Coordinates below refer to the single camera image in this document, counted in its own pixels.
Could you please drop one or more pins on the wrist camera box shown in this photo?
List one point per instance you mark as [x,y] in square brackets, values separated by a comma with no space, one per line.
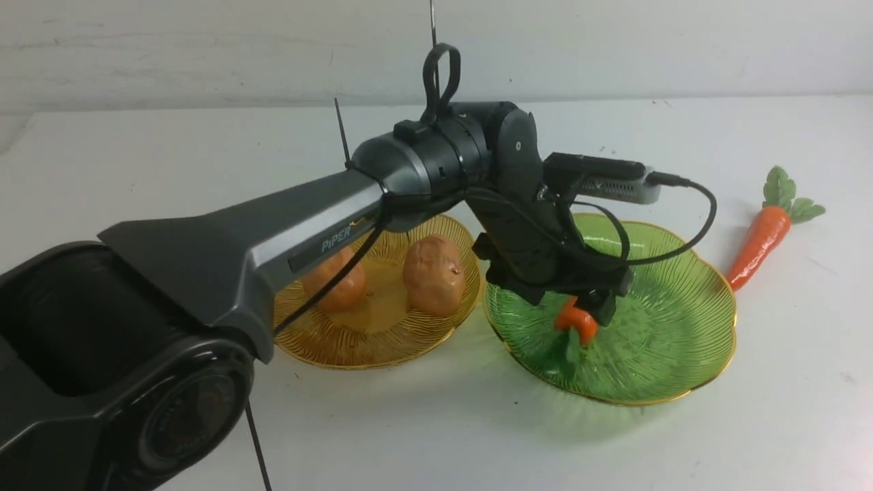
[569,175]

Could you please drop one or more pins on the green ribbed plastic plate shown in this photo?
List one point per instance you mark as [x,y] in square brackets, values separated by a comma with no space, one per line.
[672,333]

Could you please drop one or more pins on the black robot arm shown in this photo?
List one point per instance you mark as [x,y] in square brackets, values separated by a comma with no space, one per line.
[127,360]

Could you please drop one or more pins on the amber ribbed plastic plate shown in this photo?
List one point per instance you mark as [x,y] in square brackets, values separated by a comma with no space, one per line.
[383,329]

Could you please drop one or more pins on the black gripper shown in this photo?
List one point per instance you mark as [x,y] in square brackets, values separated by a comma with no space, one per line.
[533,247]

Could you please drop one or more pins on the toy carrot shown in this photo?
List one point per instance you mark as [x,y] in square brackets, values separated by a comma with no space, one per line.
[579,331]
[781,209]

